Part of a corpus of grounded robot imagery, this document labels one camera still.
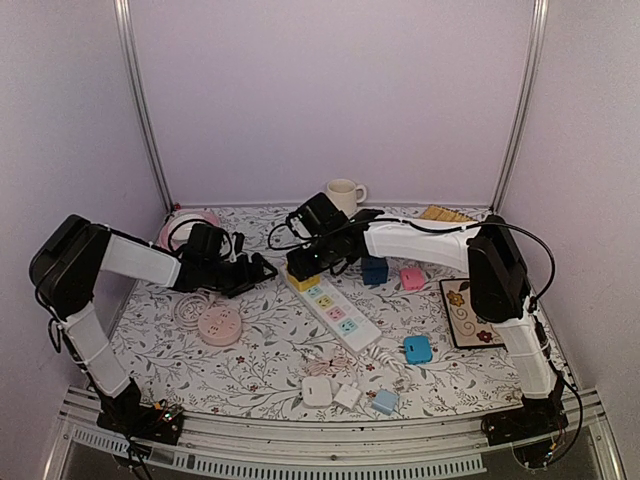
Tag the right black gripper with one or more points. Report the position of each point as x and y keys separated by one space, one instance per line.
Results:
x=300 y=267

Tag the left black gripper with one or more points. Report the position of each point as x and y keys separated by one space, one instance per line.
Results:
x=247 y=279

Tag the yellow cube socket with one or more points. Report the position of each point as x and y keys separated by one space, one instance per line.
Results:
x=302 y=285

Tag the dark blue cube socket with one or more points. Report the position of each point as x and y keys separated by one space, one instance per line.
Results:
x=374 y=271

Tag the round pink socket with cord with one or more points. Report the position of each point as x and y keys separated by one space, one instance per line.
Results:
x=217 y=325

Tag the pink plug adapter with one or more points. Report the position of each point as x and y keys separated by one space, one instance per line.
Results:
x=412 y=278

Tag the white power strip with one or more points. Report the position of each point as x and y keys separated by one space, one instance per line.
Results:
x=355 y=332

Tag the white plug adapter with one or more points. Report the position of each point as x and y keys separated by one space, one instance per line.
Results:
x=316 y=392

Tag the blue plug adapter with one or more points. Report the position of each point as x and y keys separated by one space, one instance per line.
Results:
x=417 y=350

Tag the white charger with cable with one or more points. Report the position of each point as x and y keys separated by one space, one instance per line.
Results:
x=338 y=367

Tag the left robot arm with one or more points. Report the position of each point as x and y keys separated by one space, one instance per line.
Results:
x=65 y=270

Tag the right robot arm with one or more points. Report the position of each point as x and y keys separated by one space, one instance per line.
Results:
x=485 y=251

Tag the light blue charger plug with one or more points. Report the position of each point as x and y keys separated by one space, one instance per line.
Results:
x=385 y=401

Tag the cream ceramic mug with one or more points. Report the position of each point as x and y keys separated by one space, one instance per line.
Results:
x=346 y=195

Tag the pink plate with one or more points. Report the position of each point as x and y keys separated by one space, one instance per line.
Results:
x=181 y=235

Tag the yellow woven tray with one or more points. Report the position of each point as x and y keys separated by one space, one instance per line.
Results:
x=442 y=214

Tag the floral table cloth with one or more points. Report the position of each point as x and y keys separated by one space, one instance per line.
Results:
x=260 y=375

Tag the floral square coaster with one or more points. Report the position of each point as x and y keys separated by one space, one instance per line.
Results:
x=468 y=330

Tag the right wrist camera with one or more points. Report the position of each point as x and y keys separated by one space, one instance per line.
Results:
x=294 y=225

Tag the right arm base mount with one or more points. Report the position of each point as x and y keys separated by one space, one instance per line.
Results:
x=532 y=419

